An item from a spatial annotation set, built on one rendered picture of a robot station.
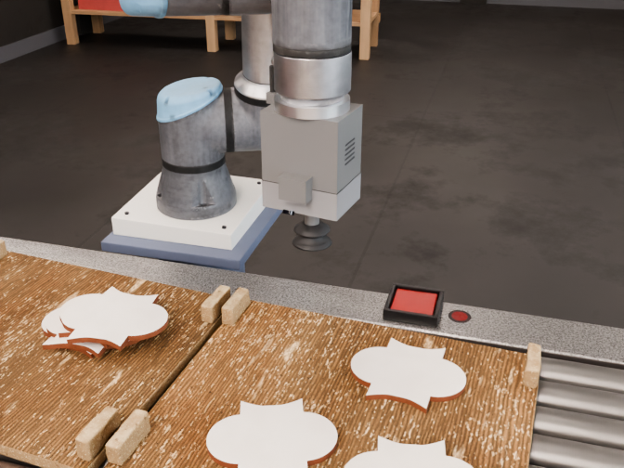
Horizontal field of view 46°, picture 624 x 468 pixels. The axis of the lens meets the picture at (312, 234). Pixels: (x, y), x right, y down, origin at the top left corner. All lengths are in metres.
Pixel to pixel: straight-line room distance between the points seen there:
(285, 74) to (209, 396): 0.39
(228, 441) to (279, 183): 0.28
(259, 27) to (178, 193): 0.34
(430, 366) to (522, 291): 2.06
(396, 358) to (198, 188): 0.57
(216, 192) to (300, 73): 0.68
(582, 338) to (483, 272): 2.00
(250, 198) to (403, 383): 0.65
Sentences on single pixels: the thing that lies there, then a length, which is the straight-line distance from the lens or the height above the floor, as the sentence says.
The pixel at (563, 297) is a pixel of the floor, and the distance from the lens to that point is 2.95.
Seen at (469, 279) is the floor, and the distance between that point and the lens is 2.97.
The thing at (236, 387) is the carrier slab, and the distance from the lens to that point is 0.88.
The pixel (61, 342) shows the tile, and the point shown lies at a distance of 0.97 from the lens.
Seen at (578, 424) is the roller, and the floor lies 0.92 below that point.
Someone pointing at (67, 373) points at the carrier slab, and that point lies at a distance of 0.94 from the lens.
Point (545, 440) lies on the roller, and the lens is 0.87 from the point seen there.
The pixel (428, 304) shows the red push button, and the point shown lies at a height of 0.93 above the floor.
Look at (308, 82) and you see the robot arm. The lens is 0.69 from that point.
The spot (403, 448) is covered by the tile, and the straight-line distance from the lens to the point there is 0.80.
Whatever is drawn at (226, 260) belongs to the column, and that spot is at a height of 0.87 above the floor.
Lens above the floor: 1.49
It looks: 27 degrees down
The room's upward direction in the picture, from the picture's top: straight up
